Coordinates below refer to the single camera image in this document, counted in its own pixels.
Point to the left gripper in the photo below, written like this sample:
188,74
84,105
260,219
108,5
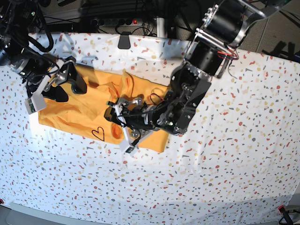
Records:
132,116

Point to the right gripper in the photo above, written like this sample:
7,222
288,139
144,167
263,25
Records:
50,86

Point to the yellow orange T-shirt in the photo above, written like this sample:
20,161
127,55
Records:
84,114

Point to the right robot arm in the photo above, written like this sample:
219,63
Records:
25,45

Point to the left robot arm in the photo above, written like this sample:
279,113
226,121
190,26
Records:
225,26

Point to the black table clamp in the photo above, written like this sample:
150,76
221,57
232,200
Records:
124,41

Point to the white power strip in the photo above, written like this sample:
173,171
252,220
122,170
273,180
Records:
110,22

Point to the white terrazzo pattern tablecloth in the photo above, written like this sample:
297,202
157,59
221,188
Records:
237,163

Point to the red black clamp right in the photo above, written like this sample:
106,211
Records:
285,219

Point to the white aluminium frame post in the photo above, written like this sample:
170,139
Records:
161,33

